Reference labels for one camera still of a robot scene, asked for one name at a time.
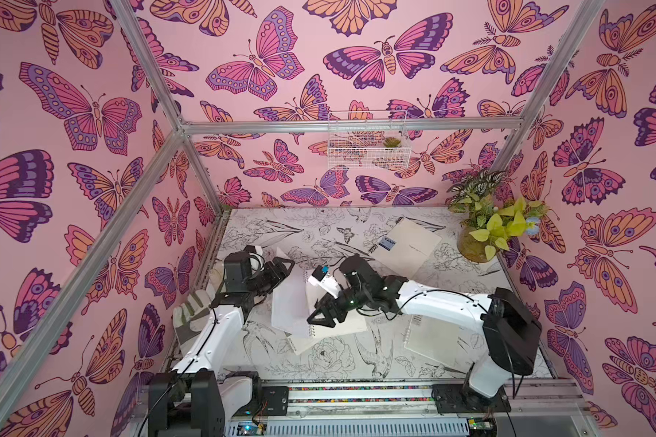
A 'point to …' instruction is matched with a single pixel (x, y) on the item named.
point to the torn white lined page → (290, 310)
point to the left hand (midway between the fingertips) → (292, 265)
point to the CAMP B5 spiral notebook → (404, 248)
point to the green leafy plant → (469, 198)
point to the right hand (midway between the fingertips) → (313, 309)
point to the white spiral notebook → (351, 324)
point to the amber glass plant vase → (472, 248)
